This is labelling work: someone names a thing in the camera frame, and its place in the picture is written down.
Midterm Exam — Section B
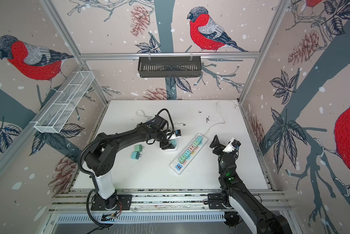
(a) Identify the green plug adapter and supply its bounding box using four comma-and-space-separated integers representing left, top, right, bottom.
193, 140, 199, 147
134, 144, 145, 152
179, 155, 187, 164

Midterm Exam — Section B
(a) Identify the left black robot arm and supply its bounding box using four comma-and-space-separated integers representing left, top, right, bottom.
78, 108, 176, 230

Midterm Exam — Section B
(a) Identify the pink plug adapter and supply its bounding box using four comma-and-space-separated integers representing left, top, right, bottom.
189, 145, 195, 152

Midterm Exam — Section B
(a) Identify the white colourful power strip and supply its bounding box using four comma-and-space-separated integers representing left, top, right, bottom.
169, 134, 208, 175

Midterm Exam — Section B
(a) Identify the blue socket white cable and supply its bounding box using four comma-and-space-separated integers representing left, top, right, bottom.
135, 109, 154, 121

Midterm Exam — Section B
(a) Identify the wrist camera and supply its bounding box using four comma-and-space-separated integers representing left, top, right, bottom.
223, 137, 239, 153
170, 129, 182, 140

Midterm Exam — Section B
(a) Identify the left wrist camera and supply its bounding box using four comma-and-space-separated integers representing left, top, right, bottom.
170, 129, 182, 140

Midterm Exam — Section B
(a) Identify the white square power socket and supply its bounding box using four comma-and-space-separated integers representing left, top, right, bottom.
160, 140, 178, 151

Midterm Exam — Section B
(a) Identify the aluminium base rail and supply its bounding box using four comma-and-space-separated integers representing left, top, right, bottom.
48, 189, 292, 213

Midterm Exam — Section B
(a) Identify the teal plug adapter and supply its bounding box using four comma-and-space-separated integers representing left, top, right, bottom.
170, 139, 178, 147
196, 136, 203, 143
131, 151, 141, 160
184, 150, 191, 157

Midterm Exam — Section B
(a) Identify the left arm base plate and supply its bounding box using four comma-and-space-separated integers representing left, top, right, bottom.
91, 194, 133, 211

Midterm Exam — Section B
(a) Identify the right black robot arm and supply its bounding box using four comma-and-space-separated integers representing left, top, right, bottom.
210, 136, 292, 234

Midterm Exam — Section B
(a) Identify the white wire mesh shelf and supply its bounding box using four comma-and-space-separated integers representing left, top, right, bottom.
34, 71, 95, 133

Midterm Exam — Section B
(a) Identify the white power strip cable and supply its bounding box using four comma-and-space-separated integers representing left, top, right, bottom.
202, 100, 240, 137

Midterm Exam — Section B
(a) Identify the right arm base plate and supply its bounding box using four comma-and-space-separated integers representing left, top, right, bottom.
206, 191, 232, 210

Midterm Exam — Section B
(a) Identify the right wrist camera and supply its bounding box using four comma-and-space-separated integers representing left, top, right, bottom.
223, 137, 239, 153

